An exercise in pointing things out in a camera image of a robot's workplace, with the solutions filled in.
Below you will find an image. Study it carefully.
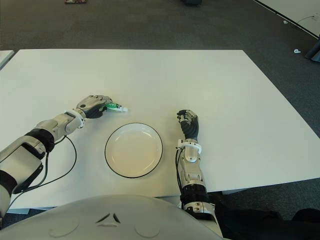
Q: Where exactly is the thin cable on white table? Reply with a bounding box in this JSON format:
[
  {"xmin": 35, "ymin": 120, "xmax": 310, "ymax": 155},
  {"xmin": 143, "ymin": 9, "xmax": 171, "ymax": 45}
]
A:
[{"xmin": 296, "ymin": 15, "xmax": 317, "ymax": 25}]

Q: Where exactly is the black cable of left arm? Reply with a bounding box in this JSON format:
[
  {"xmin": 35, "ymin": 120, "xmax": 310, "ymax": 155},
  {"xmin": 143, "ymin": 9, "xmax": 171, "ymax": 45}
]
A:
[{"xmin": 9, "ymin": 134, "xmax": 77, "ymax": 198}]

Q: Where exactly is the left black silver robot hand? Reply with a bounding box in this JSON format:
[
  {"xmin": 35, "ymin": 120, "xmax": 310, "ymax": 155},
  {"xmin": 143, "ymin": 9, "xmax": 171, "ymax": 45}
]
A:
[{"xmin": 74, "ymin": 94, "xmax": 113, "ymax": 120}]

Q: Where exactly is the dark grey chair base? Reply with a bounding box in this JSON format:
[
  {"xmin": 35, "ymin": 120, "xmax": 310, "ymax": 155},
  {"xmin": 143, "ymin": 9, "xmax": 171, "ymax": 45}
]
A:
[{"xmin": 304, "ymin": 37, "xmax": 320, "ymax": 64}]

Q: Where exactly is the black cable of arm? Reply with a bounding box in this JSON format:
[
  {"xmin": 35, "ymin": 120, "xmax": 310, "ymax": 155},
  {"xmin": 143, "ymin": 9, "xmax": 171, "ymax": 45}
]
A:
[
  {"xmin": 174, "ymin": 146, "xmax": 185, "ymax": 200},
  {"xmin": 9, "ymin": 134, "xmax": 77, "ymax": 198}
]

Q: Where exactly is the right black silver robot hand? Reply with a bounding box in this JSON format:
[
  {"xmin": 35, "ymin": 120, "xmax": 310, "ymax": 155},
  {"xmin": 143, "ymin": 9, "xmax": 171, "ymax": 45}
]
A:
[{"xmin": 176, "ymin": 108, "xmax": 201, "ymax": 140}]

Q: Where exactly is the grey robot torso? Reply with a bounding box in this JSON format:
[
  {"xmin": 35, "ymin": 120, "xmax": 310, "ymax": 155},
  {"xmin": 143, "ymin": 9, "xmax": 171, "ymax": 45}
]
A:
[{"xmin": 0, "ymin": 194, "xmax": 224, "ymax": 240}]

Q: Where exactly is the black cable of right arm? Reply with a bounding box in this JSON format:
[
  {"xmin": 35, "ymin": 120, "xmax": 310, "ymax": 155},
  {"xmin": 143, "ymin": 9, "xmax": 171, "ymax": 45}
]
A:
[{"xmin": 174, "ymin": 146, "xmax": 185, "ymax": 200}]

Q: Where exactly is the white side table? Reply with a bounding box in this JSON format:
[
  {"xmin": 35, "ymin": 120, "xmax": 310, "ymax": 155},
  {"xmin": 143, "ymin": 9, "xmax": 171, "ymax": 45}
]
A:
[{"xmin": 0, "ymin": 49, "xmax": 15, "ymax": 71}]

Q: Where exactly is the white plate with black rim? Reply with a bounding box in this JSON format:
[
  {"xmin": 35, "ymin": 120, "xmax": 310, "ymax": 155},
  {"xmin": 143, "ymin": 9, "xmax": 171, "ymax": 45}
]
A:
[{"xmin": 104, "ymin": 122, "xmax": 164, "ymax": 179}]

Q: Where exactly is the green white toothpaste tube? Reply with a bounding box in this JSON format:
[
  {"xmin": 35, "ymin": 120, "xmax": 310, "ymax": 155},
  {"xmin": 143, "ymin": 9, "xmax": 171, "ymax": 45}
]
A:
[{"xmin": 103, "ymin": 101, "xmax": 130, "ymax": 113}]

